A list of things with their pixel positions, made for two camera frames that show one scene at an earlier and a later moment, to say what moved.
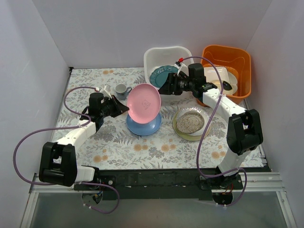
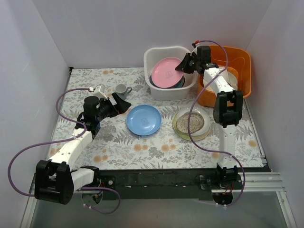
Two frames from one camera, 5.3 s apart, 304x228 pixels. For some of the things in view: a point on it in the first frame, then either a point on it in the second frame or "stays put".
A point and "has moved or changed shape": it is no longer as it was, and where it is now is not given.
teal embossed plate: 158,76 has moved or changed shape
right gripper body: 174,83 to 190,64
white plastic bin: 156,57 stays put
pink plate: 144,101 to 164,74
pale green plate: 185,136 stays put
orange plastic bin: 237,60 stays put
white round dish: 232,81 stays put
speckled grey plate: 190,122 stays put
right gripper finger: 171,86 to 186,64
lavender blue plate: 143,129 stays put
